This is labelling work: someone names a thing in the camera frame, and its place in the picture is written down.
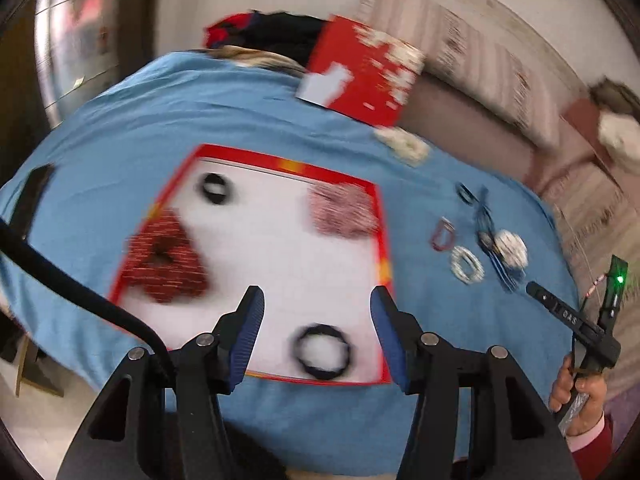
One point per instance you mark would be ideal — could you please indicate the person's right hand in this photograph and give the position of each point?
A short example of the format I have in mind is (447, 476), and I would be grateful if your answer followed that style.
(582, 400)

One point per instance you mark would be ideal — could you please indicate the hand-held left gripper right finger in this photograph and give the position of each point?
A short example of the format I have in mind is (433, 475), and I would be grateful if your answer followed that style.
(388, 336)

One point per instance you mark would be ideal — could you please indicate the blue cloth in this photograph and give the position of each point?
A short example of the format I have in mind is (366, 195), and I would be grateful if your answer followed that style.
(115, 125)

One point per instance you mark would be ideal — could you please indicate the person's right forearm red sleeve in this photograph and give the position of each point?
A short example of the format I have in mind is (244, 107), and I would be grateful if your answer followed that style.
(595, 442)

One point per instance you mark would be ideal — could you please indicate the white fluffy scrunchie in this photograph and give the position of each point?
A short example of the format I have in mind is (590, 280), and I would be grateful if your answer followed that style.
(511, 250)

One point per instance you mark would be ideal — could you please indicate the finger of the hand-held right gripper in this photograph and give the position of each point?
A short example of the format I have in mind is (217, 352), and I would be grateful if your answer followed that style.
(555, 307)

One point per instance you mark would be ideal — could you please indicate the brown sofa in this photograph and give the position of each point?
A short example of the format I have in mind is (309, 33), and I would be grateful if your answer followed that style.
(475, 130)

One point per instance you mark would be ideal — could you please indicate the red gift box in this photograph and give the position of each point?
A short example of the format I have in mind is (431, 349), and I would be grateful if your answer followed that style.
(365, 72)

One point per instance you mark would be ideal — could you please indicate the mirror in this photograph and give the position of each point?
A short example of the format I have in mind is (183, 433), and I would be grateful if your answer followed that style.
(75, 40)

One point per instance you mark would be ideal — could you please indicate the dark clothes pile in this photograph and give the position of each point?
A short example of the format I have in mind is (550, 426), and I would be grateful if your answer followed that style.
(272, 32)

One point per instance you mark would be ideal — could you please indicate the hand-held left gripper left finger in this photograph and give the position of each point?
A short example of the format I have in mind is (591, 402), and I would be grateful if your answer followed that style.
(246, 332)

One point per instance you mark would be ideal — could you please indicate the white brown plush toy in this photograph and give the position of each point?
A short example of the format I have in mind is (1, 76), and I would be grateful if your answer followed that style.
(616, 117)

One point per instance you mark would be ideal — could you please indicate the cream scrunchie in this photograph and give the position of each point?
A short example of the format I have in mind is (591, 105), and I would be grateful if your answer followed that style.
(404, 144)

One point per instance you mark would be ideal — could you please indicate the striped cushion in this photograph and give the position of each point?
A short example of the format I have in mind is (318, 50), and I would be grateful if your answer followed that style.
(450, 45)

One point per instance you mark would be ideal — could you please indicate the dark red scrunchie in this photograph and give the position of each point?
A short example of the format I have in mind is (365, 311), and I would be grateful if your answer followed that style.
(167, 260)

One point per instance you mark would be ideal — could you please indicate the white tray with red rim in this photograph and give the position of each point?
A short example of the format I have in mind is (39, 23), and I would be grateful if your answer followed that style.
(280, 250)

